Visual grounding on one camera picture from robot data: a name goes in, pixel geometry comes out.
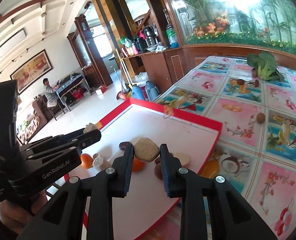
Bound tan speckled hexagonal block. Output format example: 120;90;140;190
134;137;161;164

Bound blue thermos flask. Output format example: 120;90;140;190
131;83;141;100

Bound yellow-handled broom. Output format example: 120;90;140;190
115;49;132;101

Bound green plastic bottle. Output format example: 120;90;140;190
166;24;180;49

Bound brown sofa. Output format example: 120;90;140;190
16;100;50;143

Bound person's left hand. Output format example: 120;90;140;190
0;187;49;231

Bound green bag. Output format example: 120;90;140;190
119;37;133;48

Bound white plastic bag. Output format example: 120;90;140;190
134;72;149;83

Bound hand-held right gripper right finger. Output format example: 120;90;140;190
159;143;278;240

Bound red bag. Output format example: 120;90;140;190
71;88;85;100

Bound pale beige bulb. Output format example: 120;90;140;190
92;154;105;168

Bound rectangular ceiling light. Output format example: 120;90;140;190
0;28;26;57

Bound framed wall painting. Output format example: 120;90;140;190
9;49;54;88

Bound tan round slice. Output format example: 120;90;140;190
174;152;192;166

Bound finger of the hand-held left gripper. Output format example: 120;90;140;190
19;129;86;153
20;129;102;160

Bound grey thermos flask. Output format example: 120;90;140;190
144;80;161;102

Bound green bok choy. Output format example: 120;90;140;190
246;52;286;81

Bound dining table with dark cloth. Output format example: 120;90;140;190
55;74;92;112

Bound wooden cabinet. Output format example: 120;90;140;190
122;45;296;93

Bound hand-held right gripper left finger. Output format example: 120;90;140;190
16;143;134;240

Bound orange tangerine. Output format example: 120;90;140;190
131;158;146;173
80;153;93;169

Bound black kettle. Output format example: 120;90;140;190
132;37;145;54

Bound wooden chair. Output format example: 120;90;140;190
39;95;65;121

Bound red and white box tray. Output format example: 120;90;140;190
63;98;223;240

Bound printed fruit tablecloth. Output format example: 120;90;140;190
154;55;296;240

